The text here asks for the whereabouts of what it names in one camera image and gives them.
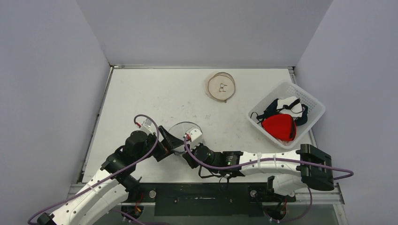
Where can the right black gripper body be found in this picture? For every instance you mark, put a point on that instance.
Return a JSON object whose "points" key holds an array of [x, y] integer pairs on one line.
{"points": [[190, 156]]}

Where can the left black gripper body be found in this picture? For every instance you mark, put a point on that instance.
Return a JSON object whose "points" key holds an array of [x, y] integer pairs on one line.
{"points": [[161, 149]]}

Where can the blue-trim mesh laundry bag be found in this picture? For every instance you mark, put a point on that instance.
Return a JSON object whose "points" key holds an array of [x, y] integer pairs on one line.
{"points": [[178, 130]]}

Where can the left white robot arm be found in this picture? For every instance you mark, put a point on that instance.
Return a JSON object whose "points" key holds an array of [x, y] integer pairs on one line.
{"points": [[113, 182]]}

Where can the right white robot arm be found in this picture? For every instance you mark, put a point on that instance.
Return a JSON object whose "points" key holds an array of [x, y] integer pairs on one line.
{"points": [[307, 167]]}

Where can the navy blue bra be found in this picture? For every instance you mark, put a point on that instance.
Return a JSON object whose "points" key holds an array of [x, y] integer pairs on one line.
{"points": [[300, 118]]}

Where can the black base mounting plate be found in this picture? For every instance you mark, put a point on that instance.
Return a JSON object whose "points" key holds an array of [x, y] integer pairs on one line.
{"points": [[207, 199]]}

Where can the white plastic basket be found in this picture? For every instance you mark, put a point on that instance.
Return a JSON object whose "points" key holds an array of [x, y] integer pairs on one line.
{"points": [[285, 89]]}

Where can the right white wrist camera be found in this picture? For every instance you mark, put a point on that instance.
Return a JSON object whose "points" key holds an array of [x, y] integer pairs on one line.
{"points": [[194, 137]]}

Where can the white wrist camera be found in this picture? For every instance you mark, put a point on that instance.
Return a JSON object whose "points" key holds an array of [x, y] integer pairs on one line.
{"points": [[147, 125], [194, 137]]}

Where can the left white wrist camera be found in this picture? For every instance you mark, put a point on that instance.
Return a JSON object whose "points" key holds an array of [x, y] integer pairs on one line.
{"points": [[147, 125]]}

